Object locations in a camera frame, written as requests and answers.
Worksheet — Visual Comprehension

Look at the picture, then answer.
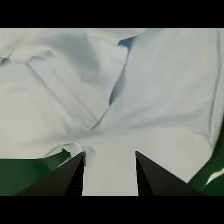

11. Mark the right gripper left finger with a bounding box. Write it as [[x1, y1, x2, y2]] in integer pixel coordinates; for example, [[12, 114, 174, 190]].
[[18, 151, 87, 197]]

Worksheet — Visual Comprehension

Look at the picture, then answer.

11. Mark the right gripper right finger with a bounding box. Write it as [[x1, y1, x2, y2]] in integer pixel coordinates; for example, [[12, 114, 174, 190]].
[[134, 150, 205, 197]]

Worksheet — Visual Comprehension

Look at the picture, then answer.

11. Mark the white shirt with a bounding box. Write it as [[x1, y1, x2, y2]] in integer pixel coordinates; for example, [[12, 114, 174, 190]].
[[0, 27, 224, 197]]

